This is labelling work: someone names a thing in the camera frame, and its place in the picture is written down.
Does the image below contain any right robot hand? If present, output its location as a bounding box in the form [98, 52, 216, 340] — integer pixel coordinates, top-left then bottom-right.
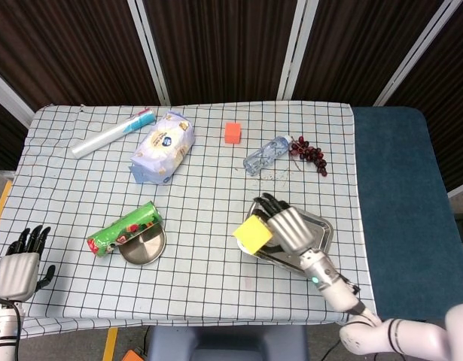
[252, 192, 317, 260]

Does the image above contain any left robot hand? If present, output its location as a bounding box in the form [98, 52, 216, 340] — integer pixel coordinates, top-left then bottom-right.
[0, 225, 56, 302]

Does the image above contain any yellow foam cube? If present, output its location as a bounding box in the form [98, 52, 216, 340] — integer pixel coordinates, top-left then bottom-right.
[232, 217, 273, 253]

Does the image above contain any green chips can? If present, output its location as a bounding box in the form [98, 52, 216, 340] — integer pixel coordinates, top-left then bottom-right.
[86, 201, 163, 260]

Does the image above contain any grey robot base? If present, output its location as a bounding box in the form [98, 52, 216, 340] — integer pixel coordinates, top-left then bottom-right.
[146, 325, 309, 361]

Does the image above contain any rectangular steel tray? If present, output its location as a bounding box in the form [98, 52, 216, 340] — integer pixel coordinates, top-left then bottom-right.
[236, 205, 334, 274]

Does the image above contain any clear plastic water bottle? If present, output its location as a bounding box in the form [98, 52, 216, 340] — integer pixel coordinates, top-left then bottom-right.
[242, 135, 293, 177]

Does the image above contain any dark red grape bunch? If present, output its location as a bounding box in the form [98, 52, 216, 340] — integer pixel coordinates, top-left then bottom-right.
[288, 135, 329, 177]

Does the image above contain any checkered tablecloth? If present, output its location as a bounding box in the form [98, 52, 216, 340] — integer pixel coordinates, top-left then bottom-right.
[0, 103, 379, 341]

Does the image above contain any orange foam cube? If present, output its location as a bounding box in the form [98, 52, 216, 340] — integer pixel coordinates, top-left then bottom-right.
[224, 121, 242, 144]

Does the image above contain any round metal plate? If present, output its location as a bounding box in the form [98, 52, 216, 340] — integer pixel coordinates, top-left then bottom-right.
[120, 221, 167, 266]

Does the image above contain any white blue food bag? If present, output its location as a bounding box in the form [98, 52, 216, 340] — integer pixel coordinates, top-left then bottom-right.
[128, 110, 196, 186]

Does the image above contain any plastic wrap roll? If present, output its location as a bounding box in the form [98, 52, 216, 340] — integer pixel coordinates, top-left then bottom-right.
[72, 108, 157, 159]

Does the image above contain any dark folding partition screen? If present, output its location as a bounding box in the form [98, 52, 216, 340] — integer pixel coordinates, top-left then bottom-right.
[0, 0, 463, 199]

